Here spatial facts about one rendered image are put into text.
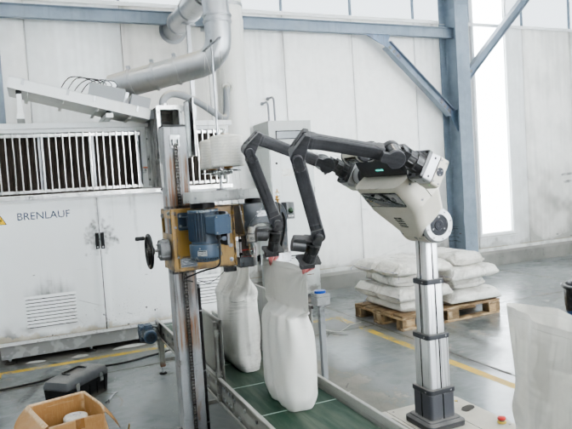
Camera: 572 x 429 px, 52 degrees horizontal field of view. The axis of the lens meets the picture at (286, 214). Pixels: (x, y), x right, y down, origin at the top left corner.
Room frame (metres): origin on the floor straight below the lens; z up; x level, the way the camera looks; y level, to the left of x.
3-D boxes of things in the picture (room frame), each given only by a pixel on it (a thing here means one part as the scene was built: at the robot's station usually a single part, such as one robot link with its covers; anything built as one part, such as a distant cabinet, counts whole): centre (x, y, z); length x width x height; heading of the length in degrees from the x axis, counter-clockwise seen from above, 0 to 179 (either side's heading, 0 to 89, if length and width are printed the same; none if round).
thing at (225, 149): (2.90, 0.27, 1.61); 0.17 x 0.17 x 0.17
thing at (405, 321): (5.99, -1.37, 0.07); 1.20 x 0.82 x 0.14; 115
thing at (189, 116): (5.07, 0.77, 1.95); 0.30 x 0.01 x 0.48; 23
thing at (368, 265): (6.04, -1.02, 0.56); 0.66 x 0.43 x 0.15; 111
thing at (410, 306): (5.83, -1.07, 0.20); 0.66 x 0.44 x 0.12; 23
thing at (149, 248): (2.95, 0.70, 1.13); 0.18 x 0.11 x 0.18; 23
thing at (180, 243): (3.07, 0.47, 1.18); 0.34 x 0.25 x 0.31; 113
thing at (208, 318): (3.54, 0.59, 0.54); 1.05 x 0.02 x 0.41; 23
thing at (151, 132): (5.39, 1.05, 1.82); 0.51 x 0.27 x 0.71; 23
